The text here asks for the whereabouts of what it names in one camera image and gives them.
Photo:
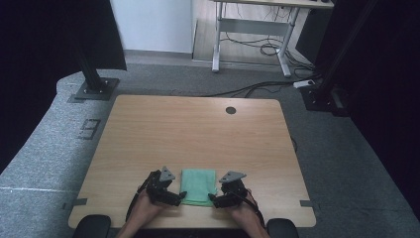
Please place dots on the green microfibre cloth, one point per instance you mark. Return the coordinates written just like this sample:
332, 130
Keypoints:
198, 186

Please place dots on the black stand with base plate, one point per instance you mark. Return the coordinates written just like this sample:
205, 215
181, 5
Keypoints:
95, 87

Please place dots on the black round table grommet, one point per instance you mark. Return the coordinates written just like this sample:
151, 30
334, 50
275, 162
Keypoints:
230, 110

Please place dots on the person's right hand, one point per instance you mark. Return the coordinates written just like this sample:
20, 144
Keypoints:
249, 214

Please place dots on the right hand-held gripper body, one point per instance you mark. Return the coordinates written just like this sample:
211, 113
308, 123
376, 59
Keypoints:
236, 190

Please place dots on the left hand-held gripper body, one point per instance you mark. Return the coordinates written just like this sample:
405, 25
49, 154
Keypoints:
157, 185

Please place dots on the black chair armrest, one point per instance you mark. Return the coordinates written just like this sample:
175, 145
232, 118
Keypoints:
90, 227

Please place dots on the white-legged desk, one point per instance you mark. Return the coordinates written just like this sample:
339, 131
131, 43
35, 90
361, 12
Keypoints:
254, 28

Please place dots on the black stand with dark base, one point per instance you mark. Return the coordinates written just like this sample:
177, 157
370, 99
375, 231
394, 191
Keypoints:
325, 95

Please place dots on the black curtain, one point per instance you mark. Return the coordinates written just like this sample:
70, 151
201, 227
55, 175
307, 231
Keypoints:
389, 99
39, 66

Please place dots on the white power strip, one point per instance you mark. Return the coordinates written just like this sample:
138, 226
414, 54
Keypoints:
303, 84

